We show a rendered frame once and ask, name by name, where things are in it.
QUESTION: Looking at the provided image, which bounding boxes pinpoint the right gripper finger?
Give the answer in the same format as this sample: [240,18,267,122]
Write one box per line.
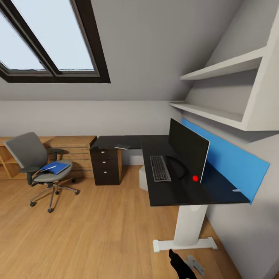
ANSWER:
[169,249,175,259]

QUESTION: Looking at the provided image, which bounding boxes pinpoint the swivel chair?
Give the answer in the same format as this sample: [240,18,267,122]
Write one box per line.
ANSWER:
[3,132,78,213]

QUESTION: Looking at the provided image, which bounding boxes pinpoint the keyboard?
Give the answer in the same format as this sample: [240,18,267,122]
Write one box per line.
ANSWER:
[150,156,172,182]

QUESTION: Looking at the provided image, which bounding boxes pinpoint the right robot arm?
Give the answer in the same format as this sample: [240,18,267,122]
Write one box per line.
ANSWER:
[169,249,205,279]

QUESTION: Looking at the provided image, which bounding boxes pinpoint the folder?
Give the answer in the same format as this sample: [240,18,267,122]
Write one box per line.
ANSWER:
[40,162,68,175]

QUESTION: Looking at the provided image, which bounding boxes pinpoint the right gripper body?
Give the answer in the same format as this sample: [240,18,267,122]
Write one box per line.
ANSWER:
[170,253,193,278]

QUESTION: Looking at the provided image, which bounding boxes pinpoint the monitor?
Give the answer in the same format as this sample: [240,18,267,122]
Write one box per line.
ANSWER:
[169,118,210,183]

